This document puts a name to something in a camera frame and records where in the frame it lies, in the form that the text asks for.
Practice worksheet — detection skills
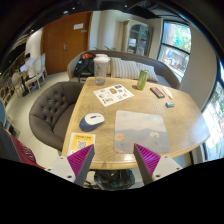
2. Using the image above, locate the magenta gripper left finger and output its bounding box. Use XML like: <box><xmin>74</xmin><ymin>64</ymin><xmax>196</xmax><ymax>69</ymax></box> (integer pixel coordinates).
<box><xmin>67</xmin><ymin>145</ymin><xmax>95</xmax><ymax>186</ymax></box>

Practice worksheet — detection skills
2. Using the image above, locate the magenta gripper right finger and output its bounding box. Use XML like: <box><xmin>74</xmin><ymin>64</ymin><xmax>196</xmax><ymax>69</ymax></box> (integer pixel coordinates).
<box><xmin>134</xmin><ymin>144</ymin><xmax>161</xmax><ymax>185</ymax></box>

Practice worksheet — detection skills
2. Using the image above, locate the landscape print mouse pad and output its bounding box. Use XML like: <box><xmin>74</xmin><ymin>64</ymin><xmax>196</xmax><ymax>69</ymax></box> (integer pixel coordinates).
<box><xmin>114</xmin><ymin>110</ymin><xmax>170</xmax><ymax>154</ymax></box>

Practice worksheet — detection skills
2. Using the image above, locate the white and blue computer mouse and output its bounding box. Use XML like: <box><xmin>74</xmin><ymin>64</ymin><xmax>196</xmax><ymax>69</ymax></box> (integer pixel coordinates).
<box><xmin>79</xmin><ymin>113</ymin><xmax>105</xmax><ymax>132</ymax></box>

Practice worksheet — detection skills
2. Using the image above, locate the yellow QR code card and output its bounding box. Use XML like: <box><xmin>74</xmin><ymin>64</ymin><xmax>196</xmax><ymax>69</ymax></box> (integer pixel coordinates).
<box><xmin>67</xmin><ymin>133</ymin><xmax>95</xmax><ymax>156</ymax></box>

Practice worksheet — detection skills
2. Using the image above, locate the black table base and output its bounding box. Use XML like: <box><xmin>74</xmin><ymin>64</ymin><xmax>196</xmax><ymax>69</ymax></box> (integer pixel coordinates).
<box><xmin>84</xmin><ymin>169</ymin><xmax>135</xmax><ymax>191</ymax></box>

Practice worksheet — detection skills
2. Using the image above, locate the red bag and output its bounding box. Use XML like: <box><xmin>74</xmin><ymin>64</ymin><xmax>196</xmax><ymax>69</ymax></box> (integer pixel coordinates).
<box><xmin>11</xmin><ymin>136</ymin><xmax>42</xmax><ymax>168</ymax></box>

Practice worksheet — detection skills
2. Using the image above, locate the small blue eraser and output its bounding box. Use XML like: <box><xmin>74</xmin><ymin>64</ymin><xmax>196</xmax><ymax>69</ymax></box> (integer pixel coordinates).
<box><xmin>165</xmin><ymin>103</ymin><xmax>175</xmax><ymax>108</ymax></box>

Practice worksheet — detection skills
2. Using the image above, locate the grey tufted armchair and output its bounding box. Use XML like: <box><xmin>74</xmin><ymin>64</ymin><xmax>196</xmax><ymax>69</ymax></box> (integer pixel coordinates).
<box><xmin>29</xmin><ymin>81</ymin><xmax>83</xmax><ymax>151</ymax></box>

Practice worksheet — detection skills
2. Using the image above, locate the white sticker sheet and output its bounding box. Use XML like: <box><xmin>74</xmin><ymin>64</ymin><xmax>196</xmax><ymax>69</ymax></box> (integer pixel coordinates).
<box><xmin>94</xmin><ymin>84</ymin><xmax>133</xmax><ymax>107</ymax></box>

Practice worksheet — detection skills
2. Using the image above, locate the beige pen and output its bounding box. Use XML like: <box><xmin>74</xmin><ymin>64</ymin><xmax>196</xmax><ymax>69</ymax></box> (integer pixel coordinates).
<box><xmin>162</xmin><ymin>86</ymin><xmax>173</xmax><ymax>99</ymax></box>

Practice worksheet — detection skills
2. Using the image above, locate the green drink can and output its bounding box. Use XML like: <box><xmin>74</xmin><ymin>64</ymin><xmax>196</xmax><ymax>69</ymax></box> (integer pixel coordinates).
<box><xmin>137</xmin><ymin>70</ymin><xmax>148</xmax><ymax>90</ymax></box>

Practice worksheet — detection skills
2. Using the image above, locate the striped cushion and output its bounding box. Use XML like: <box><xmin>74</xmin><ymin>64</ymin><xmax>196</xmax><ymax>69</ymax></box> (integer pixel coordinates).
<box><xmin>136</xmin><ymin>62</ymin><xmax>158</xmax><ymax>82</ymax></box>
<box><xmin>111</xmin><ymin>57</ymin><xmax>139</xmax><ymax>79</ymax></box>

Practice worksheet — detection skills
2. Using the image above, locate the grey curved sofa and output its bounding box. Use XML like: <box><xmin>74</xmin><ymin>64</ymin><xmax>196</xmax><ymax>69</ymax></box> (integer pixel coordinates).
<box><xmin>67</xmin><ymin>50</ymin><xmax>180</xmax><ymax>89</ymax></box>

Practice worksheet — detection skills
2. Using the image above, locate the black backpack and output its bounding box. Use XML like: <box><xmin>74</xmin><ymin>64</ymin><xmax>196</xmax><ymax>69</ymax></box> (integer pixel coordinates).
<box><xmin>74</xmin><ymin>52</ymin><xmax>95</xmax><ymax>77</ymax></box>

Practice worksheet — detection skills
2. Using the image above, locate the clear plastic shaker bottle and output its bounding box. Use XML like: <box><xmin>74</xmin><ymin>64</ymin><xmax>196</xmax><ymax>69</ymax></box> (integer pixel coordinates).
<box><xmin>94</xmin><ymin>54</ymin><xmax>110</xmax><ymax>86</ymax></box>

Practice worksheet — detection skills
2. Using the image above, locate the white dining chair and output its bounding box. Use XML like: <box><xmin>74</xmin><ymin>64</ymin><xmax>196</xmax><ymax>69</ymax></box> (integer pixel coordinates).
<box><xmin>25</xmin><ymin>58</ymin><xmax>45</xmax><ymax>88</ymax></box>

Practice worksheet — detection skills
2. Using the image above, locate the orange wooden door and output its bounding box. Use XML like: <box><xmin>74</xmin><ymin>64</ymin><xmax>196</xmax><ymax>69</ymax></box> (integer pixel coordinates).
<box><xmin>42</xmin><ymin>11</ymin><xmax>92</xmax><ymax>75</ymax></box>

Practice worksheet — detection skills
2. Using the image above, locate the glass door cabinet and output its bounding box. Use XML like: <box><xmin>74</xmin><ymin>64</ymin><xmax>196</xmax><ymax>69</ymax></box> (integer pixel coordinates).
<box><xmin>121</xmin><ymin>19</ymin><xmax>150</xmax><ymax>56</ymax></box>

